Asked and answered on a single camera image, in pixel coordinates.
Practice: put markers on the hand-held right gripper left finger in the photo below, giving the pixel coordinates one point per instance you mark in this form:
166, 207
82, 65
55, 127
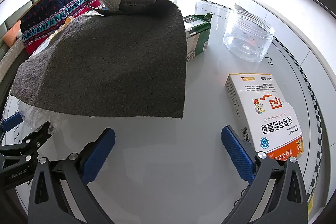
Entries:
98, 155

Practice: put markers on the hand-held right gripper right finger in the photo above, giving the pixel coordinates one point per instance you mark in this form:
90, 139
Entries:
236, 155

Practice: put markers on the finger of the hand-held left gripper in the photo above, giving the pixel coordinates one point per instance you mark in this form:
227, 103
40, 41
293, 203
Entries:
11, 121
36, 138

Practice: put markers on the clear plastic wrap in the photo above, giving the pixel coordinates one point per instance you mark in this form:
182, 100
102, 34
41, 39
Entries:
34, 115

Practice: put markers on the white and orange medicine box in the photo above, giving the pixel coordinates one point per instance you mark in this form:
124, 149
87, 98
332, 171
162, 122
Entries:
267, 113

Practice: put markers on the yellow plastic bag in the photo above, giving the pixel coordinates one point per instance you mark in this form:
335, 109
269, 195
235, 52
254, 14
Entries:
311, 204

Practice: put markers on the grey felt cloth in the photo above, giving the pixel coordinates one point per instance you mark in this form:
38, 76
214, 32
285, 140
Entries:
105, 63

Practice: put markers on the clear plastic cup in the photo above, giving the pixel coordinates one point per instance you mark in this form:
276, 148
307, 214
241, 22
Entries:
246, 37

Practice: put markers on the green snack packet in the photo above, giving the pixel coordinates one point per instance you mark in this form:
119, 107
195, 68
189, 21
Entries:
199, 40

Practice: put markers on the orange cushion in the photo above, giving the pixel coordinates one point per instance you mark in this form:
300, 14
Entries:
11, 35

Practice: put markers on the patterned dark and red blanket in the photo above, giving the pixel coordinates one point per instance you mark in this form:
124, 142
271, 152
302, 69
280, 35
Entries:
52, 11

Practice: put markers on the white low cabinet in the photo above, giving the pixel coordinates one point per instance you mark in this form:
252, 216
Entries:
288, 16

